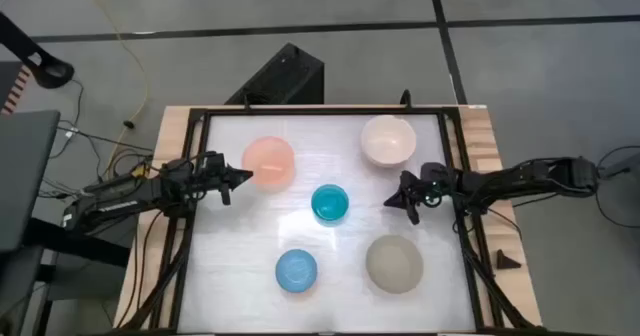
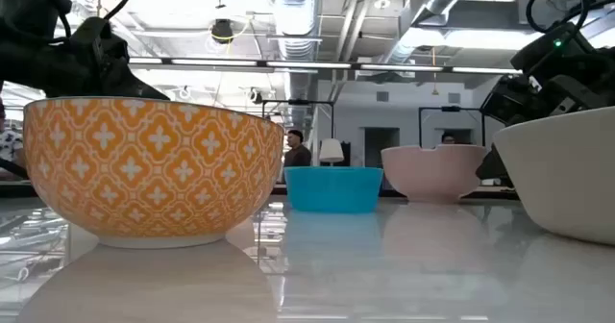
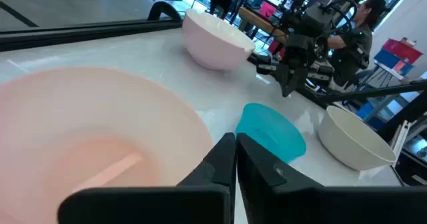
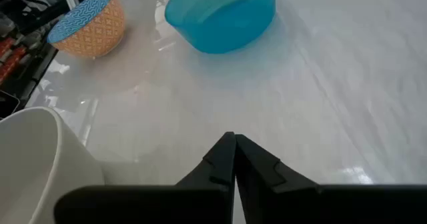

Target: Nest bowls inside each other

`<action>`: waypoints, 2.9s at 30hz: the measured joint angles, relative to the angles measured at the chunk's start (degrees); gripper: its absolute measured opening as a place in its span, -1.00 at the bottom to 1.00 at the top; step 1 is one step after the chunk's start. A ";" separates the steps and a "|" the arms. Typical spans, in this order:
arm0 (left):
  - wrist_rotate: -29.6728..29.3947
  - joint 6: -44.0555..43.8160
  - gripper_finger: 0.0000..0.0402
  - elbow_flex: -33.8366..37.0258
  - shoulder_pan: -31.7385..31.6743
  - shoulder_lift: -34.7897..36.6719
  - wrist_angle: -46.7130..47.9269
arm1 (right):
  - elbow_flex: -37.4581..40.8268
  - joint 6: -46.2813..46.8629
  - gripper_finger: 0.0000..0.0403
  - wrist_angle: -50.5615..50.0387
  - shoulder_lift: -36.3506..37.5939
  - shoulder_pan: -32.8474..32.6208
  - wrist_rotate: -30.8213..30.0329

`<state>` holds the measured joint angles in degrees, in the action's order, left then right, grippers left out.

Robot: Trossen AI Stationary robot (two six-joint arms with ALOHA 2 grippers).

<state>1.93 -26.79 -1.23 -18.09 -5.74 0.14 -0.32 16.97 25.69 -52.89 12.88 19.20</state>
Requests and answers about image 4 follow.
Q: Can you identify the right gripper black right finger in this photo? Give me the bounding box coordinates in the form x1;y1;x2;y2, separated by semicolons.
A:
235;133;427;224

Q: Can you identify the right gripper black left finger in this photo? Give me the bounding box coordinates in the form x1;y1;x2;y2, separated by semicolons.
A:
53;131;237;224

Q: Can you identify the white ceramic cup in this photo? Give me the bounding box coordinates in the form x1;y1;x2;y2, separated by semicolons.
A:
0;106;106;224

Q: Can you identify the translucent blue plastic bowl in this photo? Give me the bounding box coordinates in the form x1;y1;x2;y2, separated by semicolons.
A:
164;0;277;55

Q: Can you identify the orange patterned bowl, blue inside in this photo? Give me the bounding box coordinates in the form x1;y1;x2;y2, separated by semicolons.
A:
46;0;127;59

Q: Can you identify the red and black equipment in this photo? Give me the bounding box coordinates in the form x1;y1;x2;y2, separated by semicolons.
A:
0;37;27;85

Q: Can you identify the black table edge frame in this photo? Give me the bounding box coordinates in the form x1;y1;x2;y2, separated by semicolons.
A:
13;43;59;113

